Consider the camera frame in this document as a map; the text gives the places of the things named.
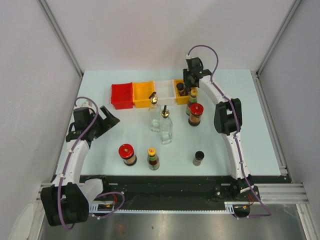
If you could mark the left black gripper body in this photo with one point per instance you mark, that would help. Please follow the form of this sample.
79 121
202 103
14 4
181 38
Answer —
101 126

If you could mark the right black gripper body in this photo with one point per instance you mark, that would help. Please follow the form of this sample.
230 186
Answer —
187 80

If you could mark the black lid spice jar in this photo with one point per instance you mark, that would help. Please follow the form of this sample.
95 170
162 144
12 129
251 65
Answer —
198 157
182 91

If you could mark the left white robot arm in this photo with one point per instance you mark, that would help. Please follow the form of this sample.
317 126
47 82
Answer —
65 202

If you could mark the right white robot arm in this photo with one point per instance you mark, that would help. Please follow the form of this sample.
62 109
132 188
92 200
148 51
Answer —
227 119

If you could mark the rear green label sauce bottle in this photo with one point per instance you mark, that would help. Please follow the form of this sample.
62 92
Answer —
192 100

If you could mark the green label sauce bottle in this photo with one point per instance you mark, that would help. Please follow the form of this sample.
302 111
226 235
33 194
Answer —
192 100
153 159

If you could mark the red plastic bin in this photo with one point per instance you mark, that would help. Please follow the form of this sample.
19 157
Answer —
122 96

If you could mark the white plastic bin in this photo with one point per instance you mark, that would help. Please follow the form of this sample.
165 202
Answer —
165 92

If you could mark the front red lid jar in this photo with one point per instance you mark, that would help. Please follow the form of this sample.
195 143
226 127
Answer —
127 153

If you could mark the red lid jar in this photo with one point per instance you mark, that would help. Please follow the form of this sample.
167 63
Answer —
196 112
127 153

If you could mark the rear red lid jar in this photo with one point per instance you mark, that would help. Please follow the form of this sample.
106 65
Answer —
196 112

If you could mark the left yellow plastic bin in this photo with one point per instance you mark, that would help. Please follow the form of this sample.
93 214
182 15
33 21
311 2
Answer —
141 92

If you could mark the rear glass oil bottle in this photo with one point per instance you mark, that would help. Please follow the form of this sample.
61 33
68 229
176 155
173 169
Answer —
154 111

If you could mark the glass oil bottle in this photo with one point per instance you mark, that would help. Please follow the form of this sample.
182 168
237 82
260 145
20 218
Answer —
166 126
154 111

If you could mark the front glass oil bottle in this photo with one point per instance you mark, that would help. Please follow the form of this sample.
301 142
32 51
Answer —
166 126

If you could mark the front green label sauce bottle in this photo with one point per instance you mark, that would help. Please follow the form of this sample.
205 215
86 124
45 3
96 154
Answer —
153 159

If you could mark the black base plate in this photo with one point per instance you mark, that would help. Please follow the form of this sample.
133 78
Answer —
176 193

